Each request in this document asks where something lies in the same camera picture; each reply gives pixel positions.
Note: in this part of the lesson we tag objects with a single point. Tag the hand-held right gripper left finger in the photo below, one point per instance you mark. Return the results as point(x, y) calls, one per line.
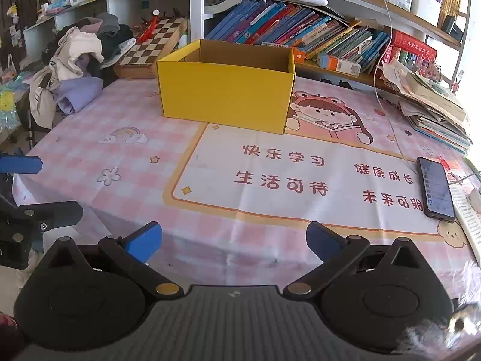
point(144, 238)

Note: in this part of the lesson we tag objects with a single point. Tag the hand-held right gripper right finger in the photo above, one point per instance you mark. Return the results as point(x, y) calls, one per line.
point(323, 238)

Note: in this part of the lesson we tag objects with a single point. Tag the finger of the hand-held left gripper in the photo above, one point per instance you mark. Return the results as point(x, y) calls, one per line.
point(20, 164)
point(52, 214)

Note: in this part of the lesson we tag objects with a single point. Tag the yellow cardboard box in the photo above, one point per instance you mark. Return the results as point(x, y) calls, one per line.
point(225, 94)

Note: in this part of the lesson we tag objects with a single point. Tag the pile of clothes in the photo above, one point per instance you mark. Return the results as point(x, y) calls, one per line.
point(75, 56)

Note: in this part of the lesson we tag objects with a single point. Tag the black smartphone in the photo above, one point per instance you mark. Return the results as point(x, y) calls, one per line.
point(436, 190)

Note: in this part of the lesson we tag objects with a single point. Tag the white printed booklet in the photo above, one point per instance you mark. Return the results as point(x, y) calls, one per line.
point(466, 214)

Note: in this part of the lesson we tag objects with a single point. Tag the white power strip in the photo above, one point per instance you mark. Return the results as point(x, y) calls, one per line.
point(475, 195)

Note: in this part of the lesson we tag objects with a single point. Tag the stack of books and papers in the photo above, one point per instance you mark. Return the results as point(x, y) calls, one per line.
point(432, 109)

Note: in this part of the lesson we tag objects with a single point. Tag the wooden chessboard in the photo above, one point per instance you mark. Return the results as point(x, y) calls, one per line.
point(150, 49)

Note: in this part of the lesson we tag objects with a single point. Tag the short orange white box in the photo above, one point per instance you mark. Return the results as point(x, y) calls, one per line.
point(338, 64)

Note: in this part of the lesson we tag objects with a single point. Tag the red tassel charm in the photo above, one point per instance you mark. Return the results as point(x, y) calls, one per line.
point(148, 30)

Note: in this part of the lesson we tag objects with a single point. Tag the long orange white box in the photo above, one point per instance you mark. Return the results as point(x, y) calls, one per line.
point(299, 55)

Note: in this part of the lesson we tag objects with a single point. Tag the white side shelf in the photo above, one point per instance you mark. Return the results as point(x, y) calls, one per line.
point(124, 7)

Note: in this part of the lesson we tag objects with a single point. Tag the red thick book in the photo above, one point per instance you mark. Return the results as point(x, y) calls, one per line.
point(413, 45)

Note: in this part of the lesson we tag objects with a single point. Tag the row of leaning books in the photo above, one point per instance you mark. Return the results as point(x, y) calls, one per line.
point(282, 22)

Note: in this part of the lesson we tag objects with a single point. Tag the white framed wooden bookshelf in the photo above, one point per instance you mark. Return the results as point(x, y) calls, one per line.
point(197, 7)

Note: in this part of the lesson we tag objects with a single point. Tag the small black box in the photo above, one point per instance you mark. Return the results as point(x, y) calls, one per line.
point(453, 28)

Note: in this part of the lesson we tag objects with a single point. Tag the white pen holder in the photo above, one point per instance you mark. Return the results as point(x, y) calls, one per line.
point(424, 7)

